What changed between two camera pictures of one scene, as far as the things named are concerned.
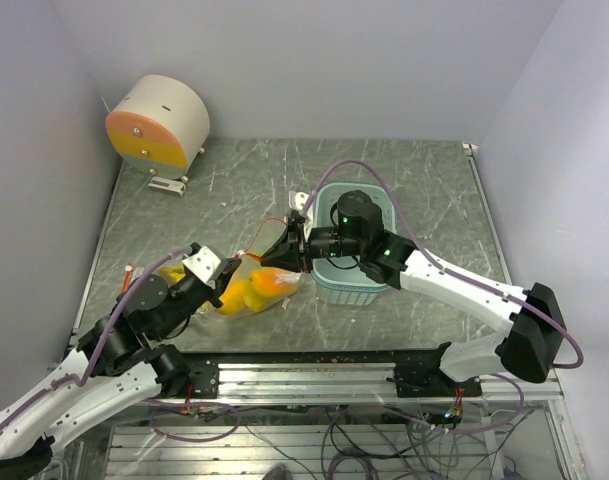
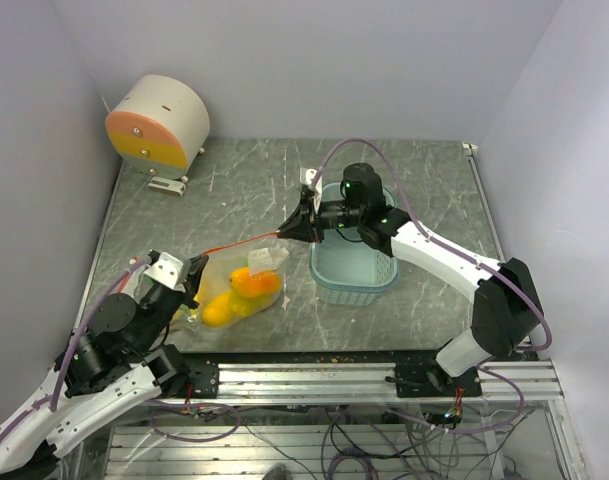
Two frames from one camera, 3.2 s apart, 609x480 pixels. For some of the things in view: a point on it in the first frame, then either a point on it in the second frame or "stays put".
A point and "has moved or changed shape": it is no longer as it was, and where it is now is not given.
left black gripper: (229, 264) → (194, 271)
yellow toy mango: (232, 299) → (219, 312)
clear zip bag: (255, 284) has moved or changed shape
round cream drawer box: (159, 125) stays put
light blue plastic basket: (340, 280) stays put
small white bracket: (167, 184) stays put
